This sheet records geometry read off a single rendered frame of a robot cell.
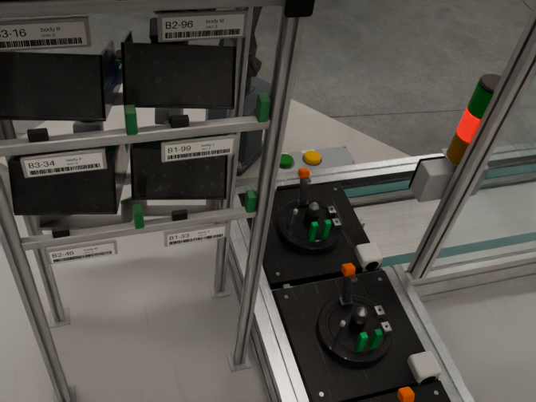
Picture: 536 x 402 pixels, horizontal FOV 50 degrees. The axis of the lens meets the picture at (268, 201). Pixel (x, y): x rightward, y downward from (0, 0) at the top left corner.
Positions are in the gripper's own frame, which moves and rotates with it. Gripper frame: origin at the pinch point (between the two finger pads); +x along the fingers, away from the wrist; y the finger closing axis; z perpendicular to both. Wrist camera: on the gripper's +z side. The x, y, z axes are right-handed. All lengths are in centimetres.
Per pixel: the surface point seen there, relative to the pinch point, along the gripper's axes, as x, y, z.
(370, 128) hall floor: -107, 86, -170
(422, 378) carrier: 45, 44, -21
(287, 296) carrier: 28.4, 21.9, -26.2
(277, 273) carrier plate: 23.2, 20.1, -27.7
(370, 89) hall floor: -140, 91, -180
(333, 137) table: -26, 40, -55
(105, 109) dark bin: 22.7, -3.8, 26.0
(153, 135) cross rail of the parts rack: 25.7, 1.7, 25.7
